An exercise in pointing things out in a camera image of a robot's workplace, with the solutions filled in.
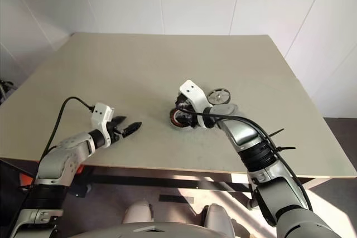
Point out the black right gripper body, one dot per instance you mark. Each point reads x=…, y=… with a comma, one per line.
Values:
x=187, y=104

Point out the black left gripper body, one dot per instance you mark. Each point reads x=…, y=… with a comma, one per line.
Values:
x=115, y=132

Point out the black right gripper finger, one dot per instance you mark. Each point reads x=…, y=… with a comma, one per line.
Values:
x=188, y=119

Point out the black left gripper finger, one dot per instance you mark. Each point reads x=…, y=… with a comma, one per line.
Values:
x=120, y=120
x=133, y=128

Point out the motor stator with copper windings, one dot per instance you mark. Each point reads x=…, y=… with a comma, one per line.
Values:
x=174, y=119

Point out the small grey round object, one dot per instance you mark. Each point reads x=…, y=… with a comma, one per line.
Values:
x=219, y=96

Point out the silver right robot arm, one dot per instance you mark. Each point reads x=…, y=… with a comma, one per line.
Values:
x=251, y=143

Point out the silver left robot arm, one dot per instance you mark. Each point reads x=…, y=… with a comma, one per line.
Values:
x=58, y=157

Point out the orange object under table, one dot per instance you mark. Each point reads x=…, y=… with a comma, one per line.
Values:
x=80, y=169

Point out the dark base with caster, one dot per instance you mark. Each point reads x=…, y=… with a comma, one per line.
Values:
x=79, y=189

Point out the black tape strip on floor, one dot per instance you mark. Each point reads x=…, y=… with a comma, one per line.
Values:
x=175, y=198

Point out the beige robot left knee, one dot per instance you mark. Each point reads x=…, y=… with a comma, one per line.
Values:
x=138, y=211

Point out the beige robot knee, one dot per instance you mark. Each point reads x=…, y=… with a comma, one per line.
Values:
x=216, y=215
x=138, y=211

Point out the beige robot right knee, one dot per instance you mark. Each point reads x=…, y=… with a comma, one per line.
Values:
x=216, y=215

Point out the grey robot torso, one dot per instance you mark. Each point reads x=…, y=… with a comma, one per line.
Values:
x=159, y=229

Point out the dark equipment at room edge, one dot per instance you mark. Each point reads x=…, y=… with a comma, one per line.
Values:
x=5, y=89

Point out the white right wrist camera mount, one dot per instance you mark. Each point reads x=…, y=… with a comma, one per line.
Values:
x=195, y=94

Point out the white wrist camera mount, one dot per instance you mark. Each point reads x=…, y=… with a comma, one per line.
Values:
x=100, y=115
x=195, y=94

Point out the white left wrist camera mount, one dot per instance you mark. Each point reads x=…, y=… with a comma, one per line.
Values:
x=100, y=115

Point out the black table frame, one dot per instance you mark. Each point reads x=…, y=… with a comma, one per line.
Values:
x=156, y=180

